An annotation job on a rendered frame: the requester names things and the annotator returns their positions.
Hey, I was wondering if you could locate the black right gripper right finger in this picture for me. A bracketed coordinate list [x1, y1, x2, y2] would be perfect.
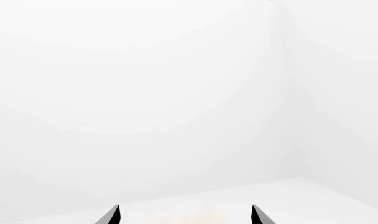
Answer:
[251, 203, 277, 224]

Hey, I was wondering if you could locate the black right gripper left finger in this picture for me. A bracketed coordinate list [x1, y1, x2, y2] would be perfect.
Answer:
[94, 203, 121, 224]

